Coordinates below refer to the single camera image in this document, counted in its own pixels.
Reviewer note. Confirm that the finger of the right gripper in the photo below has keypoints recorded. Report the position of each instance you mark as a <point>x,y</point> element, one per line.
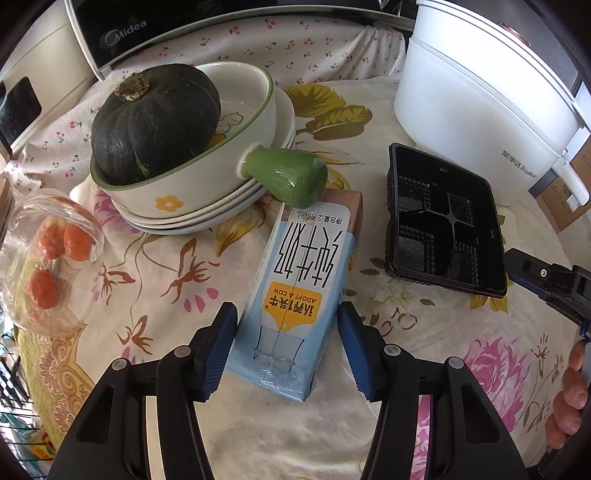
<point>541,278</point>

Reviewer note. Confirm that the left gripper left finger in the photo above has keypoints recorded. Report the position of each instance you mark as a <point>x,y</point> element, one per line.
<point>211,345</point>

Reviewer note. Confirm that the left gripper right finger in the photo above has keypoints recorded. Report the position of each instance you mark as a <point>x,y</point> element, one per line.
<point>364,348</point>

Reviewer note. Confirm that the blue milk carton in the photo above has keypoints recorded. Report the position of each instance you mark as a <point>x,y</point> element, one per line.
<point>289,315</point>

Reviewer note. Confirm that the black plastic tray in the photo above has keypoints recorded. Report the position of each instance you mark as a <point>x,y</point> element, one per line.
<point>443,228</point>

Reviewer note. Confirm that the person's right hand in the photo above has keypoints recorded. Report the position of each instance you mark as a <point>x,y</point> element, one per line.
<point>566,417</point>

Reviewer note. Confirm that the lower cardboard box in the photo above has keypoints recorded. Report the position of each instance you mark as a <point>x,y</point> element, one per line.
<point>554,199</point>

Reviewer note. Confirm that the clear plastic fruit bag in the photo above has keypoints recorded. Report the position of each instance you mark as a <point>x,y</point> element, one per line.
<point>46,241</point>

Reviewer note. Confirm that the white electric pot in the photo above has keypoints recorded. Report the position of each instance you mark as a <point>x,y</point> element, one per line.
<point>473,93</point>

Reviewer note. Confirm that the dark green pumpkin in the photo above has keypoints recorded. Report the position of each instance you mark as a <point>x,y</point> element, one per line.
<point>154,121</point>

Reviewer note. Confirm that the stacked white plates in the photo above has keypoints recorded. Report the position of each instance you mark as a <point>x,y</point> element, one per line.
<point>231,204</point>

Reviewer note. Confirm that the floral tablecloth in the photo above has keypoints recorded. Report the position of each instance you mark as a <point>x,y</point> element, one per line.
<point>148,294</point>

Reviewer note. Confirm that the black microwave oven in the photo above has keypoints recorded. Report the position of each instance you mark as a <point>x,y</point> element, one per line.
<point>52,51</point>

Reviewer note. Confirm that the ceramic bowl green handle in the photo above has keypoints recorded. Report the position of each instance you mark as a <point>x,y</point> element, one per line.
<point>240,150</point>

